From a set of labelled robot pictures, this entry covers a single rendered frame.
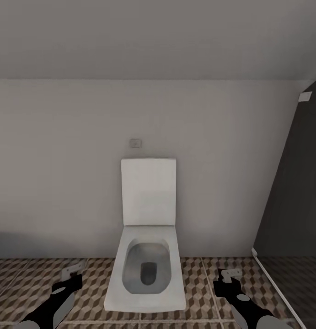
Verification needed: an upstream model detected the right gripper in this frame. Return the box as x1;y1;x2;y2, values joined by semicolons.
213;279;241;298

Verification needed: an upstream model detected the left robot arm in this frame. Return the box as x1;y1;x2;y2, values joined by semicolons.
12;263;86;329

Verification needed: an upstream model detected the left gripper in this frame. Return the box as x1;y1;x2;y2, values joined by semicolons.
52;274;83;292

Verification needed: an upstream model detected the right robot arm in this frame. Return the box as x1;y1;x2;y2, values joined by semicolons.
213;269;293;329

